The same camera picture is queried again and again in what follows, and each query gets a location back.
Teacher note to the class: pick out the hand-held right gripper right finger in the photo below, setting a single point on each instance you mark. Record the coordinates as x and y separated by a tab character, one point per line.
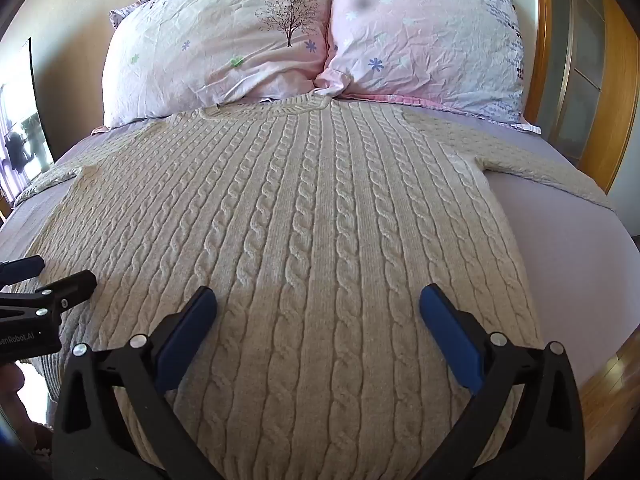
450	332

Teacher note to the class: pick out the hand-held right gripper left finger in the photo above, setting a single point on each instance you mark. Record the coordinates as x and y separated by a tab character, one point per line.
186	331

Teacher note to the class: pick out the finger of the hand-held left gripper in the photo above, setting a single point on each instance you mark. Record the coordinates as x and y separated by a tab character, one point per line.
75	286
22	265

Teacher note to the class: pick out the person's left hand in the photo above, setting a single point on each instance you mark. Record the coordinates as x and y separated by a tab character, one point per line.
12	400

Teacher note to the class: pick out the lavender bed sheet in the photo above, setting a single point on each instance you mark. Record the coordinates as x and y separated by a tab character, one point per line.
560	260

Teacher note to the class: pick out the pink tree-print pillow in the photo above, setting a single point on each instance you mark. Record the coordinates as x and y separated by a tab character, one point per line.
220	40

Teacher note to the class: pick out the wooden glass-panel door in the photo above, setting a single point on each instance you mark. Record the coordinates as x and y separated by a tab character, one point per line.
597	75

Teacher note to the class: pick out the pink flower-print pillow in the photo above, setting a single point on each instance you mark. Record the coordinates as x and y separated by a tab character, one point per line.
425	35

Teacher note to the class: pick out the wooden headboard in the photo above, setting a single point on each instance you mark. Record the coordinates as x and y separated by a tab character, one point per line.
542	45

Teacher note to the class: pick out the wall poster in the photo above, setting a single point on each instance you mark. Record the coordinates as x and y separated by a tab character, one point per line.
22	120

